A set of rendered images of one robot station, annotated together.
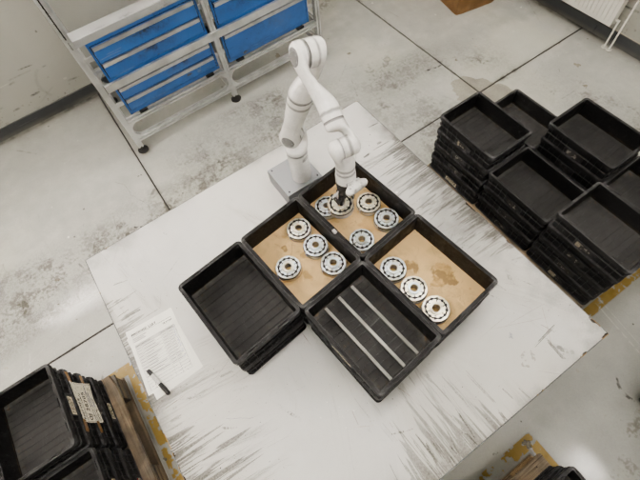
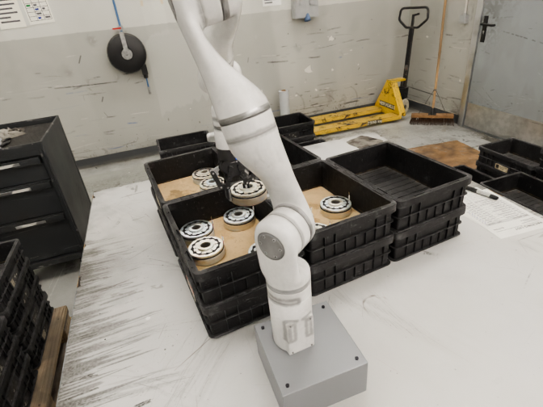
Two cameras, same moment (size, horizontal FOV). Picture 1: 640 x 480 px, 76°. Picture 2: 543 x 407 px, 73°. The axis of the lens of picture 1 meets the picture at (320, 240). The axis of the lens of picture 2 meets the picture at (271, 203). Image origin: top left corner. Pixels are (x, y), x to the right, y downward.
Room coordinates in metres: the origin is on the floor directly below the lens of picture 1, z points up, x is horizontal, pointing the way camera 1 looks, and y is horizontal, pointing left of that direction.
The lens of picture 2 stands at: (1.77, 0.10, 1.47)
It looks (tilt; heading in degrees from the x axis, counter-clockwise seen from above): 29 degrees down; 189
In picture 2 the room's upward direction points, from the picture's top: 6 degrees counter-clockwise
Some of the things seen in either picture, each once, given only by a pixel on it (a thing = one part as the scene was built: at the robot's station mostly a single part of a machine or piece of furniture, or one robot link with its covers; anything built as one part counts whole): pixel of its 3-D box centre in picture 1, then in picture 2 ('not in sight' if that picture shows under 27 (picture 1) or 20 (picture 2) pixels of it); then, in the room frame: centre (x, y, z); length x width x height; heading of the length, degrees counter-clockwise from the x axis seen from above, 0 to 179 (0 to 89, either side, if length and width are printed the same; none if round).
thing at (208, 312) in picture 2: not in sight; (234, 265); (0.90, -0.17, 0.76); 0.40 x 0.30 x 0.12; 31
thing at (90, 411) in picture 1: (86, 401); not in sight; (0.43, 1.21, 0.41); 0.31 x 0.02 x 0.16; 25
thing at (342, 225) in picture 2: (299, 250); (317, 193); (0.74, 0.09, 0.92); 0.40 x 0.30 x 0.02; 31
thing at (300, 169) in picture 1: (299, 163); (290, 308); (1.19, 0.03, 0.88); 0.09 x 0.09 x 0.17; 29
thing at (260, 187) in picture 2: (340, 203); (247, 188); (0.86, -0.10, 1.01); 0.10 x 0.10 x 0.01
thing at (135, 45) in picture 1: (160, 57); not in sight; (2.50, 0.82, 0.60); 0.72 x 0.03 x 0.56; 115
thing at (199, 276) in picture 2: (355, 205); (227, 221); (0.90, -0.17, 0.92); 0.40 x 0.30 x 0.02; 31
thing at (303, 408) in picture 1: (326, 317); (309, 300); (0.63, 0.04, 0.35); 1.60 x 1.60 x 0.70; 25
